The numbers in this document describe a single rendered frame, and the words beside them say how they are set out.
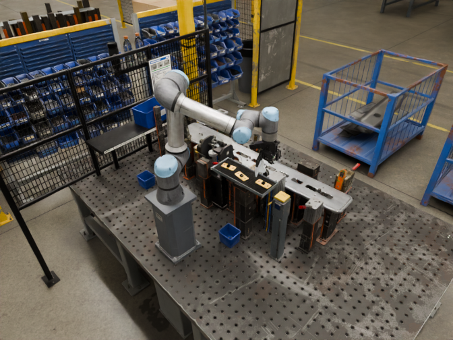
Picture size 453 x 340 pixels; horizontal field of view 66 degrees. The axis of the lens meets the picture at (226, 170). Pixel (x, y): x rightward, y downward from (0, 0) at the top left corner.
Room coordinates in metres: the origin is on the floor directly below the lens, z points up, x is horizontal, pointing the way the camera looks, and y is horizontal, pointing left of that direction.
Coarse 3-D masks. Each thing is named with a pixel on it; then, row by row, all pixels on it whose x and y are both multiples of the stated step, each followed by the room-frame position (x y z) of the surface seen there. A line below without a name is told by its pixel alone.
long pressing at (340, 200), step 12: (192, 132) 2.30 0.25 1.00; (204, 132) 2.30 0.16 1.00; (216, 132) 2.29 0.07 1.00; (216, 144) 2.12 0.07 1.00; (240, 144) 2.12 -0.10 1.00; (240, 156) 1.97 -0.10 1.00; (252, 156) 1.96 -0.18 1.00; (276, 168) 1.82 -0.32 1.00; (288, 168) 1.81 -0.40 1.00; (288, 180) 1.69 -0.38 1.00; (300, 180) 1.68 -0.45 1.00; (312, 180) 1.68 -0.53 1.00; (300, 192) 1.56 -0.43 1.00; (312, 192) 1.56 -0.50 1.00; (324, 192) 1.56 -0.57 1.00; (336, 192) 1.56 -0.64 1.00; (324, 204) 1.45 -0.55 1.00; (336, 204) 1.45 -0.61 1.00; (348, 204) 1.46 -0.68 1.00
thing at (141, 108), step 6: (144, 102) 2.52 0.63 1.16; (150, 102) 2.57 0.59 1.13; (156, 102) 2.62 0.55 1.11; (132, 108) 2.42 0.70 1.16; (138, 108) 2.47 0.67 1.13; (144, 108) 2.51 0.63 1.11; (150, 108) 2.56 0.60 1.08; (162, 108) 2.46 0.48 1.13; (138, 114) 2.38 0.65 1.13; (144, 114) 2.33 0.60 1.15; (150, 114) 2.35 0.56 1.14; (162, 114) 2.45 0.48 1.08; (138, 120) 2.38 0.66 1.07; (144, 120) 2.34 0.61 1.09; (150, 120) 2.35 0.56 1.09; (162, 120) 2.44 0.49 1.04; (144, 126) 2.35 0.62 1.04; (150, 126) 2.34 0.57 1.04
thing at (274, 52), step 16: (256, 0) 4.75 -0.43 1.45; (272, 0) 4.98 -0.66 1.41; (288, 0) 5.21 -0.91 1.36; (256, 16) 4.75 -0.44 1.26; (272, 16) 5.00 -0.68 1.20; (288, 16) 5.24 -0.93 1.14; (256, 32) 4.75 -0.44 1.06; (272, 32) 5.02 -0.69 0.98; (288, 32) 5.27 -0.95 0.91; (256, 48) 4.76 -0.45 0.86; (272, 48) 5.06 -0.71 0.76; (288, 48) 5.29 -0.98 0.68; (256, 64) 4.77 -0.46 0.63; (272, 64) 5.07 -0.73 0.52; (288, 64) 5.32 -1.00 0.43; (256, 80) 4.78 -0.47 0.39; (272, 80) 5.08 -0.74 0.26; (288, 80) 5.32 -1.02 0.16; (256, 96) 4.79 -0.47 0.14
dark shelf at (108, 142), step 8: (120, 128) 2.34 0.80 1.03; (128, 128) 2.34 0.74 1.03; (136, 128) 2.33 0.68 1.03; (144, 128) 2.33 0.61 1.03; (152, 128) 2.33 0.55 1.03; (96, 136) 2.23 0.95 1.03; (104, 136) 2.23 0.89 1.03; (112, 136) 2.22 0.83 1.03; (120, 136) 2.22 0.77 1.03; (128, 136) 2.22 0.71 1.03; (136, 136) 2.23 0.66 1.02; (88, 144) 2.13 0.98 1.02; (96, 144) 2.12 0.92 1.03; (104, 144) 2.11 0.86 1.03; (112, 144) 2.11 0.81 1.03; (120, 144) 2.12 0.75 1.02; (104, 152) 2.03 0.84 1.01
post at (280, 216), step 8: (288, 200) 1.34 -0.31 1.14; (272, 208) 1.35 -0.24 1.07; (280, 208) 1.32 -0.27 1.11; (288, 208) 1.34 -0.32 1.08; (280, 216) 1.32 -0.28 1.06; (272, 224) 1.35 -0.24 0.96; (280, 224) 1.32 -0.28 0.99; (272, 232) 1.35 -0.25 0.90; (280, 232) 1.32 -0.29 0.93; (272, 240) 1.35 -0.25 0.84; (280, 240) 1.32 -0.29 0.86; (272, 248) 1.34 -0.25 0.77; (280, 248) 1.33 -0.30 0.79; (272, 256) 1.34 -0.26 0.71; (280, 256) 1.34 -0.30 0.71
